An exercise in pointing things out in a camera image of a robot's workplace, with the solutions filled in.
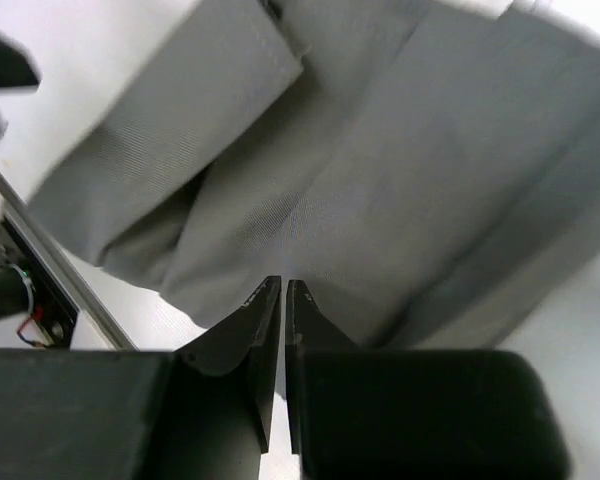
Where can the grey pleated skirt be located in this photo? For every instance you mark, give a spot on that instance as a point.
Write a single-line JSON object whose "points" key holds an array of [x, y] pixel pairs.
{"points": [[390, 154]]}

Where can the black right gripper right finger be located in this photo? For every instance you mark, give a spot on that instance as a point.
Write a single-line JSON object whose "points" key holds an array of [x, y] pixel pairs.
{"points": [[356, 413]]}

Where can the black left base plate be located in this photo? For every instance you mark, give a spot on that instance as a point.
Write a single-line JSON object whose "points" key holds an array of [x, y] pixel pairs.
{"points": [[27, 288]]}

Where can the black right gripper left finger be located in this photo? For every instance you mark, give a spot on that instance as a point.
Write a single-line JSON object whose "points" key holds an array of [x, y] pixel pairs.
{"points": [[201, 412]]}

